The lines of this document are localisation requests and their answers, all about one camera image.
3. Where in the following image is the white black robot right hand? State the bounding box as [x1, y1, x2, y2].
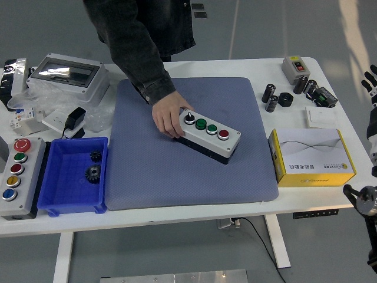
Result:
[361, 64, 377, 162]

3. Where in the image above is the white black wrapped device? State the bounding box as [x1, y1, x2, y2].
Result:
[0, 58, 33, 111]

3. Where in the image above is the white table leg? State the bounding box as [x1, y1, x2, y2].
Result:
[264, 214, 292, 269]
[52, 232, 74, 283]

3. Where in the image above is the grey under-table box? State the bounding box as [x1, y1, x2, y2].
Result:
[217, 217, 241, 229]

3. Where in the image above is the white wall switch plate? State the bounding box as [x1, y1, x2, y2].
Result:
[305, 106, 338, 129]

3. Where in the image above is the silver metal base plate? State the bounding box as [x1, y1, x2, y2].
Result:
[99, 268, 249, 283]

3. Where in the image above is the clear plastic bag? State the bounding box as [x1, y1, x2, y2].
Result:
[7, 79, 114, 133]

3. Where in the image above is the black power cable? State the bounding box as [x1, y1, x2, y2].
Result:
[235, 217, 286, 283]

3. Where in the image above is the blue plastic bin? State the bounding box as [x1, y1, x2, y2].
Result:
[37, 136, 109, 218]

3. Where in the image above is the grey five-button control box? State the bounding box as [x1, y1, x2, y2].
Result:
[0, 137, 47, 221]

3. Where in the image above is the grey metal plate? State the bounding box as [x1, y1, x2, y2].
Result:
[13, 119, 49, 137]

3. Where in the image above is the black module with green terminal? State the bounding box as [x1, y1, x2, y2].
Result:
[312, 86, 339, 108]

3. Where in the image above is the person's right hand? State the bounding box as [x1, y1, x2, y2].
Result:
[151, 90, 194, 139]

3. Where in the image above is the black power adapter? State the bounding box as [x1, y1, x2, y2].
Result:
[60, 107, 87, 139]

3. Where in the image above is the large black bevel gear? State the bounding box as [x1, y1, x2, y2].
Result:
[84, 164, 102, 185]

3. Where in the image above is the white wall socket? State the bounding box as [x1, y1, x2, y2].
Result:
[42, 108, 85, 139]

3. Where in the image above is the person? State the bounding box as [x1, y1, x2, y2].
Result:
[82, 0, 197, 64]

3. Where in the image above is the black table control panel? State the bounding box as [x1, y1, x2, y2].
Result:
[292, 208, 339, 219]

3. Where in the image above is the blue-grey table mat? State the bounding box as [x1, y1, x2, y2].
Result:
[105, 77, 279, 211]

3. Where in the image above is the grey two-button switch box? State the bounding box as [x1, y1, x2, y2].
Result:
[281, 55, 312, 85]

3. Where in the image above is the black hexagonal nut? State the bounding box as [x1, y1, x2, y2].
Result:
[278, 92, 295, 107]

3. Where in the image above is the grey enclosure with clear lid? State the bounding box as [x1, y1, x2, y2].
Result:
[26, 52, 111, 104]

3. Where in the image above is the yellow white cardboard box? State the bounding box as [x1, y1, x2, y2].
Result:
[268, 128, 357, 188]

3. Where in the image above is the black cylindrical capacitor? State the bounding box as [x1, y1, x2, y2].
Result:
[303, 78, 319, 97]
[293, 75, 309, 95]
[264, 94, 279, 113]
[262, 83, 277, 104]

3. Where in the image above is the grey four-control button box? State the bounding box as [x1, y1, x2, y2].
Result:
[173, 108, 242, 165]

